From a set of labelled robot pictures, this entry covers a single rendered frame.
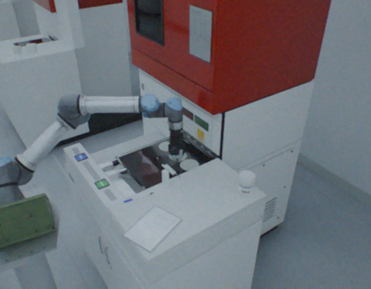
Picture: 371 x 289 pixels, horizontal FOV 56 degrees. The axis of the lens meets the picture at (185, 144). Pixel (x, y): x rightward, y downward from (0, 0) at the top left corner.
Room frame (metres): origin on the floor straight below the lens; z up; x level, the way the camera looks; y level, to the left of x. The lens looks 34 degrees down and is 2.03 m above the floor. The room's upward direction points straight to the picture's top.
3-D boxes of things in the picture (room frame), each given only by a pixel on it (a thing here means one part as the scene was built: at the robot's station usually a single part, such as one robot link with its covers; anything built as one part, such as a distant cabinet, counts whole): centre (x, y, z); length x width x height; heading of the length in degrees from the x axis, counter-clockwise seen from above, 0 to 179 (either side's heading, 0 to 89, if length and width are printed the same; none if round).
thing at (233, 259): (1.39, 0.17, 0.41); 0.97 x 0.64 x 0.82; 35
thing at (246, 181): (1.20, -0.27, 1.01); 0.07 x 0.07 x 0.10
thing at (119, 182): (1.35, 0.33, 0.87); 0.36 x 0.08 x 0.03; 35
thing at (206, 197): (1.14, -0.02, 0.89); 0.62 x 0.35 x 0.14; 125
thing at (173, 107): (1.53, 0.05, 1.21); 0.09 x 0.08 x 0.11; 89
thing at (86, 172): (1.36, 0.46, 0.89); 0.55 x 0.09 x 0.14; 35
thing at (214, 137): (1.80, 0.05, 1.02); 0.82 x 0.03 x 0.40; 35
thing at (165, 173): (1.25, 0.08, 1.03); 0.06 x 0.04 x 0.13; 125
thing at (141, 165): (1.52, 0.13, 0.90); 0.34 x 0.34 x 0.01; 35
